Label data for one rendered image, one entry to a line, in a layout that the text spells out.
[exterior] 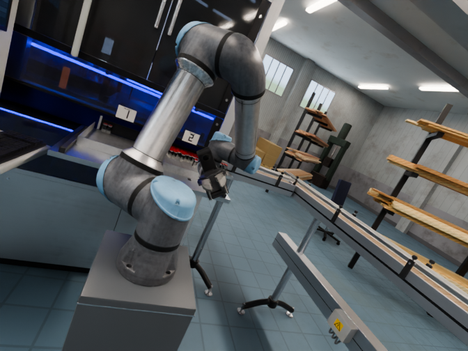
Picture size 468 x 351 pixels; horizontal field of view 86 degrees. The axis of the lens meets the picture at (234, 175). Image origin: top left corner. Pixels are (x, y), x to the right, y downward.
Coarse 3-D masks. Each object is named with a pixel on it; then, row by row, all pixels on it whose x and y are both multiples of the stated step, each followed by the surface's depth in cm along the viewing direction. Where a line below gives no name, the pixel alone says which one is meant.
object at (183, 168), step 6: (162, 162) 114; (168, 162) 125; (174, 162) 130; (180, 162) 135; (186, 162) 139; (198, 162) 151; (168, 168) 113; (174, 168) 113; (180, 168) 114; (186, 168) 129; (192, 168) 134; (180, 174) 115; (186, 174) 116; (192, 174) 117; (198, 174) 118
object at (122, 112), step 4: (120, 108) 121; (124, 108) 122; (116, 112) 122; (120, 112) 122; (124, 112) 123; (132, 112) 124; (116, 116) 122; (120, 116) 123; (124, 116) 123; (128, 116) 124; (132, 116) 124; (128, 120) 124; (132, 120) 125
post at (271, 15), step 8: (280, 0) 126; (272, 8) 126; (280, 8) 127; (272, 16) 128; (264, 24) 128; (272, 24) 129; (264, 32) 129; (256, 40) 130; (264, 40) 131; (264, 48) 132; (232, 104) 137; (232, 112) 139; (224, 120) 139; (232, 120) 141; (224, 128) 141; (200, 200) 152; (192, 216) 155
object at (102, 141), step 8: (88, 128) 114; (80, 136) 97; (88, 136) 112; (96, 136) 116; (104, 136) 122; (112, 136) 127; (120, 136) 133; (80, 144) 98; (88, 144) 99; (96, 144) 100; (104, 144) 101; (112, 144) 116; (120, 144) 121; (128, 144) 126; (104, 152) 102; (112, 152) 103; (120, 152) 104
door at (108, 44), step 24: (48, 0) 101; (72, 0) 103; (96, 0) 105; (120, 0) 108; (144, 0) 110; (168, 0) 113; (48, 24) 103; (72, 24) 106; (96, 24) 108; (120, 24) 111; (144, 24) 113; (96, 48) 111; (120, 48) 114; (144, 48) 117; (144, 72) 120
